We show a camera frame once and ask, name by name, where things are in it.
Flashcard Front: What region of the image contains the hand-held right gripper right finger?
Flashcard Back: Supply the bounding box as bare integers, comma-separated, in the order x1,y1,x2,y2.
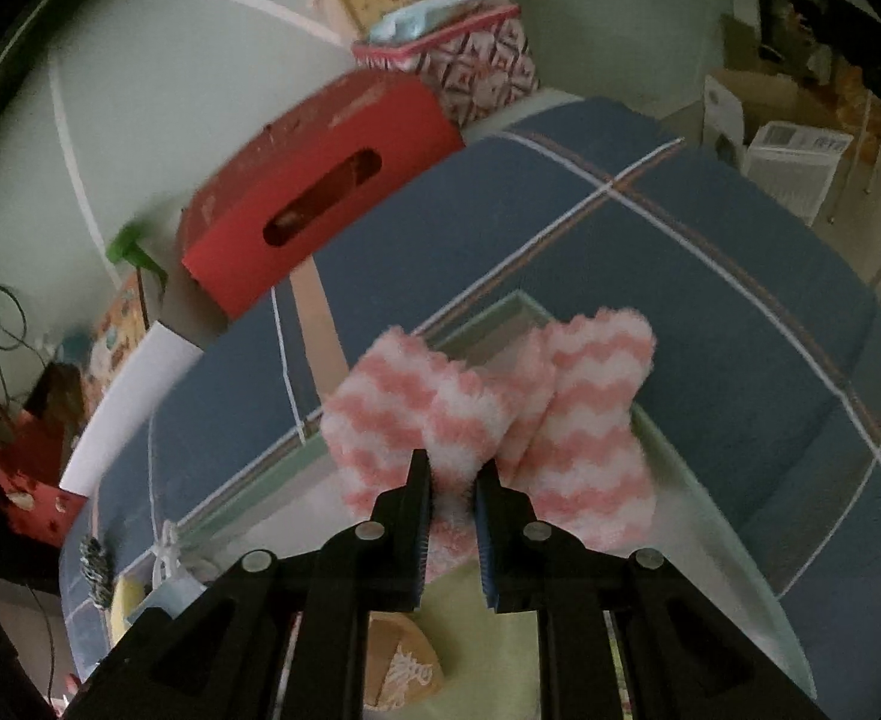
472,457,831,720

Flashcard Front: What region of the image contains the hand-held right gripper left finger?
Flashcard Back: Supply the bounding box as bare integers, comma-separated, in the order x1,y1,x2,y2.
61,448,434,720

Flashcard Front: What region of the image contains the pink white striped fuzzy sock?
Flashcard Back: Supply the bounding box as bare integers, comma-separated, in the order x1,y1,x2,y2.
320,326,515,586
496,307,656,554

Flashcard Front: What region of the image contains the white board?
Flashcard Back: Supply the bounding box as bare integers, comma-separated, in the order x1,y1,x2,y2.
60,321,203,497

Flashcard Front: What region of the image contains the blue plaid blanket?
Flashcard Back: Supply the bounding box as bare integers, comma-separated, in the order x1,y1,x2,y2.
58,96,881,720

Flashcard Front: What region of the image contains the colourful picture box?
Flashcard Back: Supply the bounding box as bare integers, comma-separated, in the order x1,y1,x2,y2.
88,270,158,391

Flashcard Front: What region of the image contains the red tissue box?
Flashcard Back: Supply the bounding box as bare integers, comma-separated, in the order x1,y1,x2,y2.
180,71,465,320

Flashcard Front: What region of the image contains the red bag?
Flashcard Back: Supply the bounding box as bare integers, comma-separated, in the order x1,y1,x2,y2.
0,388,91,547

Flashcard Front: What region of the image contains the green clip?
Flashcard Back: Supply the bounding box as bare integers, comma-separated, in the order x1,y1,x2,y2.
106,221,167,287

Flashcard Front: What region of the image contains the patterned box pink rim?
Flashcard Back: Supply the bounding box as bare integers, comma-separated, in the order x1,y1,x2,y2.
351,4,542,132

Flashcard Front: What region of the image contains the white appliance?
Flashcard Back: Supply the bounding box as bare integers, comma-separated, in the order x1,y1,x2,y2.
742,120,855,227

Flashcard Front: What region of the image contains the light blue tissue packet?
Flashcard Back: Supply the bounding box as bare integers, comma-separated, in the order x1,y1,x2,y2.
369,0,497,42

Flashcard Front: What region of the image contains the cardboard box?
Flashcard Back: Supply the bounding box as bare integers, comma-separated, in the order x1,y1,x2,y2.
702,69,812,160

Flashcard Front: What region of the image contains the white string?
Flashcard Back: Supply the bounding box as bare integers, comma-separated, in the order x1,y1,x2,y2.
150,520,188,587

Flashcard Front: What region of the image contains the braided keychain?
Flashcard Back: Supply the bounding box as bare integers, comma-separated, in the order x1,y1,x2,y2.
79,535,116,606

